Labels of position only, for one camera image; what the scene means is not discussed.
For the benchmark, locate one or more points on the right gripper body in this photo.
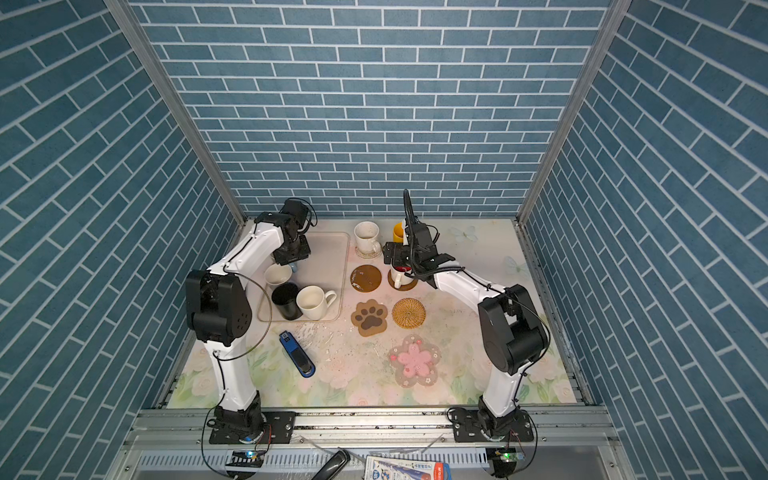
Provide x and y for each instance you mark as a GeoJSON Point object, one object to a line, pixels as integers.
{"type": "Point", "coordinates": [402, 255]}

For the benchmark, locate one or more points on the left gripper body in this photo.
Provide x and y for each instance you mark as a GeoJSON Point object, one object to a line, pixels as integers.
{"type": "Point", "coordinates": [293, 251]}

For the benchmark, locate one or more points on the yellow mug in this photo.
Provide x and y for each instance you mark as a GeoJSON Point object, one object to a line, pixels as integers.
{"type": "Point", "coordinates": [398, 233]}

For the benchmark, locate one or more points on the dark brown wooden coaster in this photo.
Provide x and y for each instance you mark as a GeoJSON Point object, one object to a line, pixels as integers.
{"type": "Point", "coordinates": [400, 281]}

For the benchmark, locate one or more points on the beige tray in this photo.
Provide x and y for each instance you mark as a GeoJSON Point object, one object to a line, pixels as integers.
{"type": "Point", "coordinates": [324, 268]}

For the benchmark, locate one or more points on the white mug lavender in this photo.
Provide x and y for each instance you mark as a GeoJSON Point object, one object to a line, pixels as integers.
{"type": "Point", "coordinates": [277, 275]}

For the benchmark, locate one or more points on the glossy brown scratched coaster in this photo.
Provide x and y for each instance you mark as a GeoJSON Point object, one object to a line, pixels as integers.
{"type": "Point", "coordinates": [366, 278]}

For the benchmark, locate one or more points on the rattan round coaster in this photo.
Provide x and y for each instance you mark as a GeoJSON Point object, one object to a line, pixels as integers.
{"type": "Point", "coordinates": [409, 313]}

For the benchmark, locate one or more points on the black mug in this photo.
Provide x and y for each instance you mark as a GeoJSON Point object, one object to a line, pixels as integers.
{"type": "Point", "coordinates": [284, 298]}

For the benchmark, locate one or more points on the cork paw coaster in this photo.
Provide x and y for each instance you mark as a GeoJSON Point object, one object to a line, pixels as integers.
{"type": "Point", "coordinates": [370, 318]}

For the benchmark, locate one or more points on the pink flower coaster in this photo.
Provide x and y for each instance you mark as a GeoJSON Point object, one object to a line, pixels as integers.
{"type": "Point", "coordinates": [415, 362]}

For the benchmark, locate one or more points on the red interior mug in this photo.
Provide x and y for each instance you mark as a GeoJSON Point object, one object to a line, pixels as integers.
{"type": "Point", "coordinates": [403, 268]}

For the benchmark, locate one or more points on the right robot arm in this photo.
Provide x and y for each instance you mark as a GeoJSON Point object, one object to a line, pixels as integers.
{"type": "Point", "coordinates": [512, 333]}

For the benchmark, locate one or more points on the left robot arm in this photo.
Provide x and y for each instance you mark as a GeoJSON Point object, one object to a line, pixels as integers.
{"type": "Point", "coordinates": [218, 309]}

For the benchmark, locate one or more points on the printed packet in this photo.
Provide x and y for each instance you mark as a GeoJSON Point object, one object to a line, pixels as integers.
{"type": "Point", "coordinates": [380, 468]}

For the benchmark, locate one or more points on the right circuit board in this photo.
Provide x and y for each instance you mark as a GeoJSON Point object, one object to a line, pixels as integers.
{"type": "Point", "coordinates": [507, 456]}

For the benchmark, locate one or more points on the circuit board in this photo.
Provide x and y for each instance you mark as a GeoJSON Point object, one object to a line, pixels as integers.
{"type": "Point", "coordinates": [507, 456]}
{"type": "Point", "coordinates": [246, 459]}

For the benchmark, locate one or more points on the left circuit board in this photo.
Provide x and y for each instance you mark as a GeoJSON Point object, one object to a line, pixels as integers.
{"type": "Point", "coordinates": [246, 459]}

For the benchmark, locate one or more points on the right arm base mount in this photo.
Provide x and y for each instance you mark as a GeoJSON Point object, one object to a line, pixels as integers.
{"type": "Point", "coordinates": [479, 425]}

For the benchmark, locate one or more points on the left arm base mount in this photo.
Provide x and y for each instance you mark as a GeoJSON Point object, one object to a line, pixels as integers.
{"type": "Point", "coordinates": [251, 427]}

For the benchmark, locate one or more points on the black remote handle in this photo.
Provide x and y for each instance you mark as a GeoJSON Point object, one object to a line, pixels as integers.
{"type": "Point", "coordinates": [333, 466]}

